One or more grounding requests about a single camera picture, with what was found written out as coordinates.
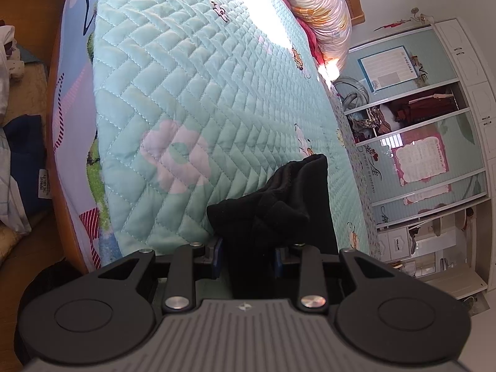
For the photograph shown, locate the red hanging clothes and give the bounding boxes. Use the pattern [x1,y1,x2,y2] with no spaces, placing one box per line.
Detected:
[392,92,457,125]

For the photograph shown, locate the pink-framed poster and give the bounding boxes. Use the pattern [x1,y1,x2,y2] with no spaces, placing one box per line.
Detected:
[391,135,451,187]

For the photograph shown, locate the white cloth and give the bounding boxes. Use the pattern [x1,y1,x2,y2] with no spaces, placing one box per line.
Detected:
[0,24,26,125]

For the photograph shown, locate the wall lamp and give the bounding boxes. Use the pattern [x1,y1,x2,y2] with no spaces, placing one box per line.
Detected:
[410,6,435,24]

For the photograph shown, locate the red blanket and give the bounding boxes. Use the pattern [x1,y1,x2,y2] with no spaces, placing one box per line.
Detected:
[271,0,331,71]

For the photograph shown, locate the white drawer cabinet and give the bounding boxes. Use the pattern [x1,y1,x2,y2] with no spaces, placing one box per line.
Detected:
[377,224,418,261]

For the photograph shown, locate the black fleece garment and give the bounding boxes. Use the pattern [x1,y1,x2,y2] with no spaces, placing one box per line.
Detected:
[206,154,339,302]

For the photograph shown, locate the plaid cloth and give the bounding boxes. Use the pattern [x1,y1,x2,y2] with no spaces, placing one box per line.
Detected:
[0,127,32,234]

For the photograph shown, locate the mint quilted bee mat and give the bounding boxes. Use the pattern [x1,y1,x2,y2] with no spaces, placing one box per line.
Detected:
[92,0,379,281]

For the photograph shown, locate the red knot ornament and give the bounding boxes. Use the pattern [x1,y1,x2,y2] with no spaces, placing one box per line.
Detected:
[373,19,408,32]

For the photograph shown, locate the floral duvet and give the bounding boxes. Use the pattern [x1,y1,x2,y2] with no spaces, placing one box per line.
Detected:
[258,0,354,73]

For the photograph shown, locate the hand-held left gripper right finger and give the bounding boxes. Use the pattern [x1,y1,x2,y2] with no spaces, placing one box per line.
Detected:
[273,242,390,312]

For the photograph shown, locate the navy garment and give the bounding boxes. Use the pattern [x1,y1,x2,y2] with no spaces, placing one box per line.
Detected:
[3,113,55,203]

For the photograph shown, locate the mint sliding door wardrobe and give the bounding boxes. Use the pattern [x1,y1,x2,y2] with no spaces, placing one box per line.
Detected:
[332,16,496,239]

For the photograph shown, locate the patterned clothes pile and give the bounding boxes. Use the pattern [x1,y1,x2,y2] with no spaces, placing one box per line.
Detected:
[348,106,393,145]

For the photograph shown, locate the cartoon print bed sheet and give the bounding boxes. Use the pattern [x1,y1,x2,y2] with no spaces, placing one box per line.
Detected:
[51,0,117,272]

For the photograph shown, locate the white blue-framed poster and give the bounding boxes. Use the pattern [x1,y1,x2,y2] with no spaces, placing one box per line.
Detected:
[357,45,421,94]

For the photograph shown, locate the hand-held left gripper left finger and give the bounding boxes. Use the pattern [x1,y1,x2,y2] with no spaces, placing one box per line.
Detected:
[97,239,223,312]

